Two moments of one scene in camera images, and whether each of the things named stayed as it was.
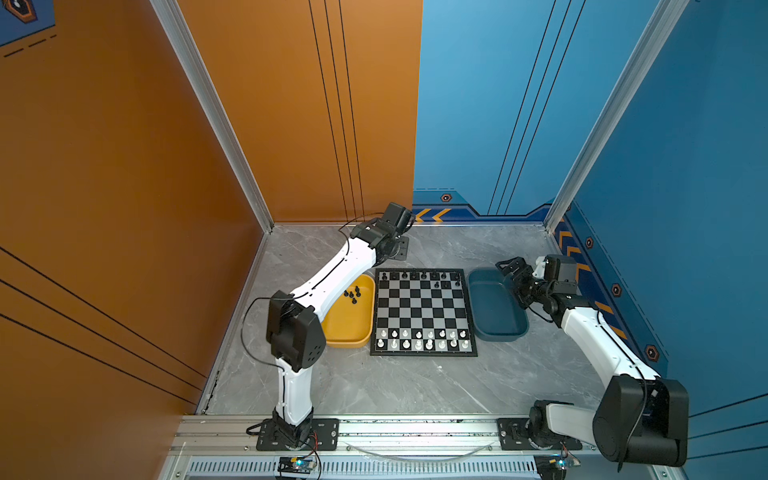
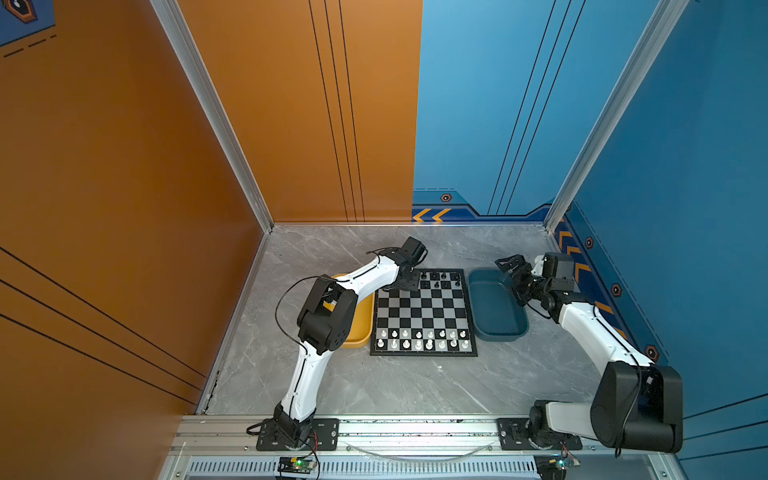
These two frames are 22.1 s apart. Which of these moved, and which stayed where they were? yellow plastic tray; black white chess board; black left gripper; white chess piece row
Moved: black left gripper
Stayed: black white chess board; yellow plastic tray; white chess piece row
